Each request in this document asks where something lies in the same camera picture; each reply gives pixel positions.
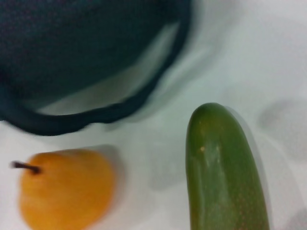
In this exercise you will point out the green cucumber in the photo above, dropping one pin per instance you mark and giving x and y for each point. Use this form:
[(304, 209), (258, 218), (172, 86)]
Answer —
[(223, 179)]

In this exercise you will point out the dark teal insulated lunch bag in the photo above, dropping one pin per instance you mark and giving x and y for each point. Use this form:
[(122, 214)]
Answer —
[(72, 48)]

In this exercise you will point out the orange yellow toy pear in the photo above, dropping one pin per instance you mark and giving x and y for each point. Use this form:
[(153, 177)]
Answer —
[(67, 189)]

